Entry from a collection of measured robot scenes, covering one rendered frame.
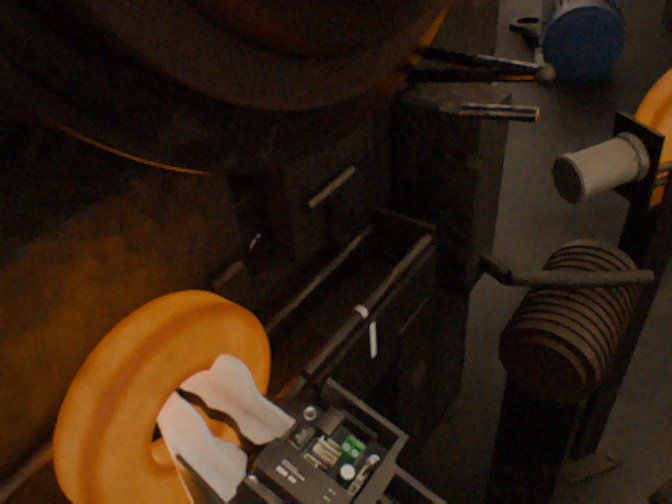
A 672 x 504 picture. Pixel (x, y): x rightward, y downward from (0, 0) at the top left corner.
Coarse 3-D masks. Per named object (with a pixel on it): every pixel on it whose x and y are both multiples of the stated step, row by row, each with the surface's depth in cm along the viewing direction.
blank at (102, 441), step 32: (128, 320) 34; (160, 320) 34; (192, 320) 35; (224, 320) 37; (256, 320) 40; (96, 352) 33; (128, 352) 32; (160, 352) 33; (192, 352) 36; (224, 352) 38; (256, 352) 41; (96, 384) 32; (128, 384) 32; (160, 384) 34; (256, 384) 43; (64, 416) 32; (96, 416) 31; (128, 416) 33; (64, 448) 32; (96, 448) 31; (128, 448) 33; (160, 448) 39; (64, 480) 33; (96, 480) 32; (128, 480) 34; (160, 480) 37
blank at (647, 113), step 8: (664, 80) 66; (656, 88) 67; (664, 88) 66; (648, 96) 68; (656, 96) 67; (664, 96) 66; (648, 104) 67; (656, 104) 67; (664, 104) 66; (640, 112) 68; (648, 112) 67; (656, 112) 66; (664, 112) 66; (640, 120) 68; (648, 120) 67; (656, 120) 67; (664, 120) 67; (656, 128) 67; (664, 128) 68; (664, 144) 69; (664, 152) 70; (664, 160) 71
